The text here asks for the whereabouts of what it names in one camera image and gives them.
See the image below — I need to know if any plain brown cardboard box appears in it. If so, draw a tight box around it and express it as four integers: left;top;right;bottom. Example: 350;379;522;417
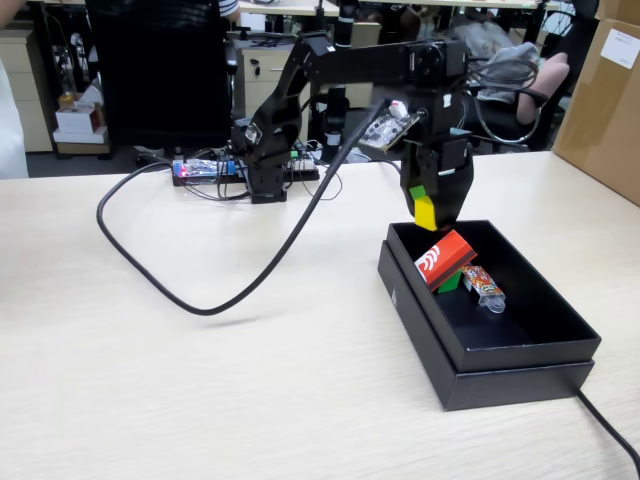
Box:
594;0;640;22

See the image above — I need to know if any flat white carton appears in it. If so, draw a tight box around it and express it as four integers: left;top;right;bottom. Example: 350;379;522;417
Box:
52;127;110;146

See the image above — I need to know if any black hooded gripper finger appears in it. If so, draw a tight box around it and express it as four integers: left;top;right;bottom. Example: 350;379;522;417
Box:
432;159;475;227

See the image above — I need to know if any black monitor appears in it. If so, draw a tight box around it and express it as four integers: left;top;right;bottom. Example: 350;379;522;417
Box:
85;0;235;150

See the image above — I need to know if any colourful candy in clear wrapper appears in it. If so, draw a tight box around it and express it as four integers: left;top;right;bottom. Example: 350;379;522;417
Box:
459;264;507;315

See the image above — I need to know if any black board with green terminal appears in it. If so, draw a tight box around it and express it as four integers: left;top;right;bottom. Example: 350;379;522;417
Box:
287;148;321;182

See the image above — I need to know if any beige drawer cabinet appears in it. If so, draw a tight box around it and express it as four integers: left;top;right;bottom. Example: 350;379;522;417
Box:
0;29;54;154

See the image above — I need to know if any person in white garment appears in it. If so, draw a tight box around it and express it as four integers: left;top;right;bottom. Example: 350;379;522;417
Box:
0;0;30;180

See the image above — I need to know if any beige cabinet with black lock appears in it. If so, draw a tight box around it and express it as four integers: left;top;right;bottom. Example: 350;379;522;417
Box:
233;39;314;146

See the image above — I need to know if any red and white carton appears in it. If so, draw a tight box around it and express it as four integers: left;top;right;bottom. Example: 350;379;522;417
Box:
413;229;479;294

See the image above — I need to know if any grey cloth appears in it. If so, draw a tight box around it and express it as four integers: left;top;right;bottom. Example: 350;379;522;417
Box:
469;42;544;104

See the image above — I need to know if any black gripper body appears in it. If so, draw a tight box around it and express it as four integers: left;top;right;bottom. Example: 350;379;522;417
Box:
399;89;474;174

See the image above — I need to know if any thick black camera cable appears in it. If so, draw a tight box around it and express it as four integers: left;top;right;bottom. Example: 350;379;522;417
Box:
95;97;391;317

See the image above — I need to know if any black box inner tray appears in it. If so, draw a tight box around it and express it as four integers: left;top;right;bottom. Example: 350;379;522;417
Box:
387;219;602;374

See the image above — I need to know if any black office chair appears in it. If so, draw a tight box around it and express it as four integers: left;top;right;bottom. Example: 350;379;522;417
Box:
462;14;601;157

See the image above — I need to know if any controller board with red LED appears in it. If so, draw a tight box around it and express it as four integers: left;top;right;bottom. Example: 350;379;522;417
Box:
172;157;244;187

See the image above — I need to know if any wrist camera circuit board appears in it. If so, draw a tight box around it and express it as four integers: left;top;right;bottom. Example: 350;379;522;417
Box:
358;99;422;152

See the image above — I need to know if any cardboard box with white label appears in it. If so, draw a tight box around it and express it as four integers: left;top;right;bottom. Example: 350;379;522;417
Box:
552;17;640;207

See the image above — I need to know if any pink cushion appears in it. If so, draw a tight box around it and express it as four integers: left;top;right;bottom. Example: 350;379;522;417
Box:
515;52;571;125

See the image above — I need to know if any black power cable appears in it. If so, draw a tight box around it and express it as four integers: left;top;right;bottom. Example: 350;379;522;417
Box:
367;158;640;466

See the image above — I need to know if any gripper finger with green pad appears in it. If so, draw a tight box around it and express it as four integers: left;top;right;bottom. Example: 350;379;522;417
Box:
399;139;441;224

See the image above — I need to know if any yellow cube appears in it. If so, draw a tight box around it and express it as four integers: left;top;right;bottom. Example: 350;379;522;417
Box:
413;194;440;233

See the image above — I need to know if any green cube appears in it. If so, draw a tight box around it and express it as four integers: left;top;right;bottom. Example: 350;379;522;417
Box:
435;272;464;296

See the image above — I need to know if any plain beige cabinet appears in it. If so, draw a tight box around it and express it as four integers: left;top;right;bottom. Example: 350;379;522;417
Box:
349;20;382;110

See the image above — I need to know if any white carton with red side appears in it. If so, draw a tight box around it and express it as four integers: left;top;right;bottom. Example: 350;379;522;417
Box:
54;102;105;135

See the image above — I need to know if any black open box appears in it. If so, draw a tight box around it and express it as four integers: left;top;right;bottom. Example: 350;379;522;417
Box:
377;239;596;412

